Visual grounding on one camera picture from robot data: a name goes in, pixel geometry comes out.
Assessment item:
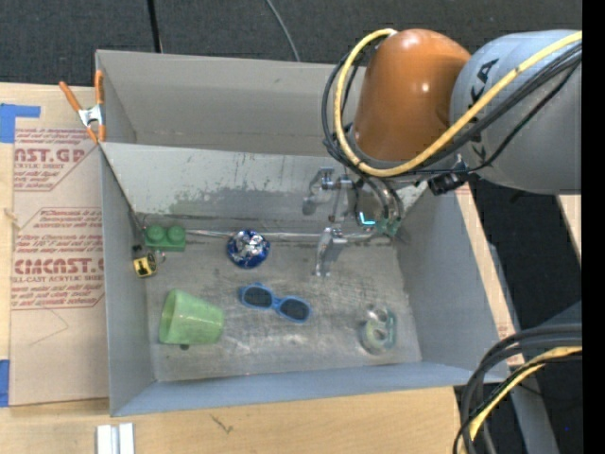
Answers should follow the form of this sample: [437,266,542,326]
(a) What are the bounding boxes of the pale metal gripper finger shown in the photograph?
[302,167,340,217]
[313,225,350,278]

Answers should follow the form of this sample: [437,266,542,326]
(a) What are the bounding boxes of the blue and white ball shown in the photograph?
[226,229,272,271]

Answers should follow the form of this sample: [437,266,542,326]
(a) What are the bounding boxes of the blue sunglasses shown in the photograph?
[237,282,314,325]

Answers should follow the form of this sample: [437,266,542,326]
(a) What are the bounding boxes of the grey metal bin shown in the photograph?
[94,48,512,418]

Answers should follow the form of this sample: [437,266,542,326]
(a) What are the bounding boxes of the green cup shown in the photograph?
[157,288,226,346]

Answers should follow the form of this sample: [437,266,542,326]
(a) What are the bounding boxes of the green toy brick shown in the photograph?
[143,224,187,253]

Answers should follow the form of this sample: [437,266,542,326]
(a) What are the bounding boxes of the yellow and black tape measure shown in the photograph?
[131,250,159,280]

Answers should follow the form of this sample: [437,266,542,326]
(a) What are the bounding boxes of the brown cardboard board red print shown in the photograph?
[0,80,111,407]

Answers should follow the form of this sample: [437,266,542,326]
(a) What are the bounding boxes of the black cylinder on white bracket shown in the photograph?
[401,159,472,197]

